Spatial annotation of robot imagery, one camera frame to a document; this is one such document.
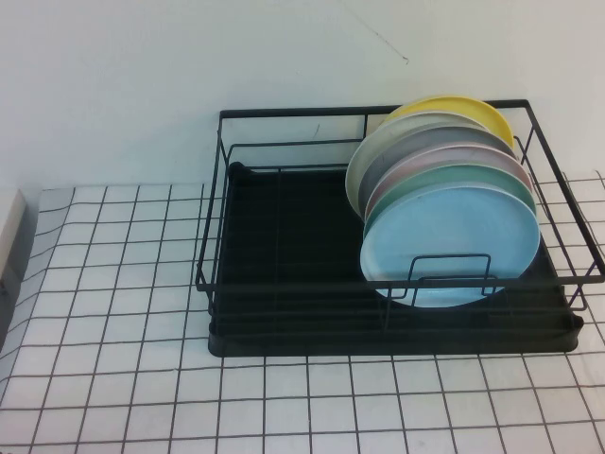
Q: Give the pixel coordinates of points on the light blue plate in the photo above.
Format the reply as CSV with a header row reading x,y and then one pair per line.
x,y
449,227

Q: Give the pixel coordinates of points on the beige box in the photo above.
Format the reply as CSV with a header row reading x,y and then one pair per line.
x,y
10,227

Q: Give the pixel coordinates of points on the pink plate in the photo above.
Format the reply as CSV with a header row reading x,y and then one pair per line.
x,y
472,156

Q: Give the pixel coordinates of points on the white black-grid tablecloth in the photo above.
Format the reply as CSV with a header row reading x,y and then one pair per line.
x,y
142,402

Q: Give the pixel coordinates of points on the green plate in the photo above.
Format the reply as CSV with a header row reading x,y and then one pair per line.
x,y
472,177

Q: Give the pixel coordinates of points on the grey plate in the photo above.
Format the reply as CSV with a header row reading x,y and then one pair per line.
x,y
449,134

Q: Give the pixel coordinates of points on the black plastic drip tray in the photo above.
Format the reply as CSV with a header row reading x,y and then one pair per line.
x,y
293,227

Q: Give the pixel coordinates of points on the yellow plate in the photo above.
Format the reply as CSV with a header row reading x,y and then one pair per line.
x,y
472,106

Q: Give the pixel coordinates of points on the cream white plate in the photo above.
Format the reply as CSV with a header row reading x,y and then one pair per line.
x,y
358,170

